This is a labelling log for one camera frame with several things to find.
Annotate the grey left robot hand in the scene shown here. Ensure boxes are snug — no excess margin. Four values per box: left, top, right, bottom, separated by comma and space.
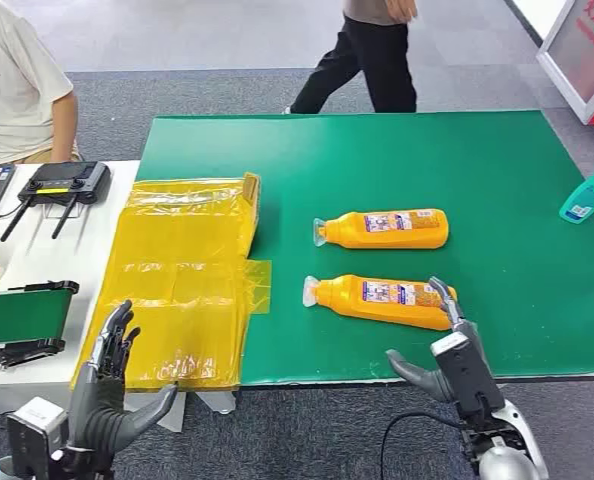
67, 299, 179, 460

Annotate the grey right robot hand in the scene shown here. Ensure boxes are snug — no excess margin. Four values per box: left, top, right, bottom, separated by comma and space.
385, 276, 489, 404

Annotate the seated person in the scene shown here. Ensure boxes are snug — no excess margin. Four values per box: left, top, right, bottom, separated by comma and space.
0, 0, 81, 167

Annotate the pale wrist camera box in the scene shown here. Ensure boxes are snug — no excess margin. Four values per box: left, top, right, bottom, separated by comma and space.
431, 331, 507, 425
6, 396, 69, 480

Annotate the yellow plastic bag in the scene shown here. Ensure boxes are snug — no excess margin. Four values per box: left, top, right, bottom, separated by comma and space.
71, 172, 273, 393

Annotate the black remote controller with antennas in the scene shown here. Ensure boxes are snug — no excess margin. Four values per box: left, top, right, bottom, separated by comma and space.
0, 160, 112, 243

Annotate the orange bottle with clear cap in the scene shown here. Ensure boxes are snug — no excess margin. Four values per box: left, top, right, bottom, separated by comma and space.
302, 273, 458, 333
313, 208, 450, 251

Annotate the walking person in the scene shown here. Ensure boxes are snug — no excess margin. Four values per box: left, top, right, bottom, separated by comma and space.
283, 0, 419, 116

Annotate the teal plastic bottle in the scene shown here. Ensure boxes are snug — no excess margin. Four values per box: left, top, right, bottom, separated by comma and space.
558, 162, 594, 225

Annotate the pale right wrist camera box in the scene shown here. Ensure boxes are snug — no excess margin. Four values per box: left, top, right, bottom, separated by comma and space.
431, 331, 507, 425

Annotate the red and white sign board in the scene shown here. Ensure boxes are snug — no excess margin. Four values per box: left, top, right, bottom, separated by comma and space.
535, 0, 594, 127

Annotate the small green belt conveyor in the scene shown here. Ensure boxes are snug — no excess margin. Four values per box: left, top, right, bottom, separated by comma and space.
0, 280, 80, 370

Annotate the green table mat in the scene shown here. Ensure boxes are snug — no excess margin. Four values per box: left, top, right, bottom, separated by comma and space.
135, 110, 594, 388

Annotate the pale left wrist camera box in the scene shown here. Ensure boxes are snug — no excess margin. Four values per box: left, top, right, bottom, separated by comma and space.
6, 396, 69, 480

